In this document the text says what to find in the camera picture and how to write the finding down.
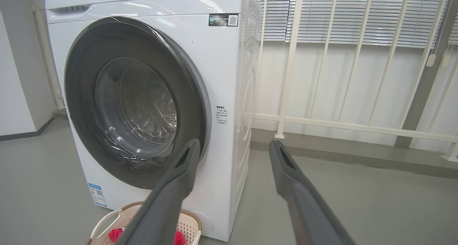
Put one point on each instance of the white window blind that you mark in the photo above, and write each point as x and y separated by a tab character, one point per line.
454	30
277	16
379	19

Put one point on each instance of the black QR code sticker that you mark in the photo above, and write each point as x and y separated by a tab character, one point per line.
223	19

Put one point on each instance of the warning text sticker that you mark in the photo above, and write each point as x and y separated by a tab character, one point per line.
222	116

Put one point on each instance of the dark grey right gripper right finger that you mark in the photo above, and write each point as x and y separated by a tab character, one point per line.
307	212

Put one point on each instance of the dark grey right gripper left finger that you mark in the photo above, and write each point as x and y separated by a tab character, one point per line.
168	202

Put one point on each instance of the white metal railing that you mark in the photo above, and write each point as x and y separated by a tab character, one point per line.
289	59

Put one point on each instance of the red clothing with white trim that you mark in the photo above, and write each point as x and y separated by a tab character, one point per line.
115	235

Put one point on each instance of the grey pillar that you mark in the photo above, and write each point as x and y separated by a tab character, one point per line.
417	112

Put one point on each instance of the blue energy label sticker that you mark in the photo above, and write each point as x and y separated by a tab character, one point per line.
97	195

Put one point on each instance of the white front-load washing machine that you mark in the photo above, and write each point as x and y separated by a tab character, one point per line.
222	77

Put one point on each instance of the black round glass washer door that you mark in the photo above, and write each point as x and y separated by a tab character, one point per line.
89	112

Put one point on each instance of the cream perforated basket brown rim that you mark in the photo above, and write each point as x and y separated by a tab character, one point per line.
191	225

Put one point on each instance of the white wall pipe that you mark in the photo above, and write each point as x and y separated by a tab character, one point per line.
48	66

